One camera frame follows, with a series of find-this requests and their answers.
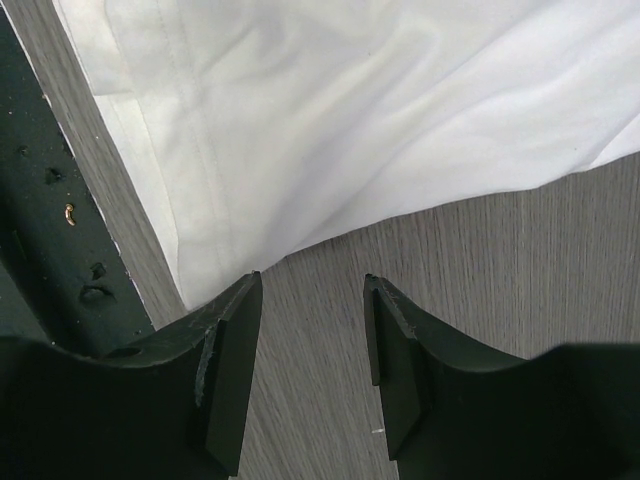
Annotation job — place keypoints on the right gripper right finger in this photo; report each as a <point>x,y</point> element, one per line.
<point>456,408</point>

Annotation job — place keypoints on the white t shirt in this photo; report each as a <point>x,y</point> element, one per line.
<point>254,129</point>

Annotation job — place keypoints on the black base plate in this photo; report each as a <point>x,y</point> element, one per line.
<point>62,279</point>

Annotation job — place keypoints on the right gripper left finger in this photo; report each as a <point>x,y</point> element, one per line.
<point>170,406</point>

